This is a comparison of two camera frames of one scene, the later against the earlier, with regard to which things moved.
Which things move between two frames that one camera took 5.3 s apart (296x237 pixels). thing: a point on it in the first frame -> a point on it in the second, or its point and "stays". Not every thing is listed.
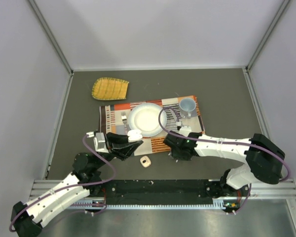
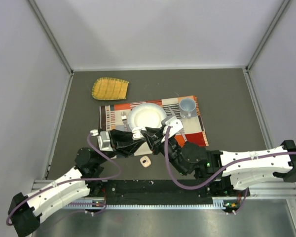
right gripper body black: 176,153 -> 160,146
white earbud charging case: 145,161 stays
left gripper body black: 110,151 stays
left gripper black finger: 125,150 stays
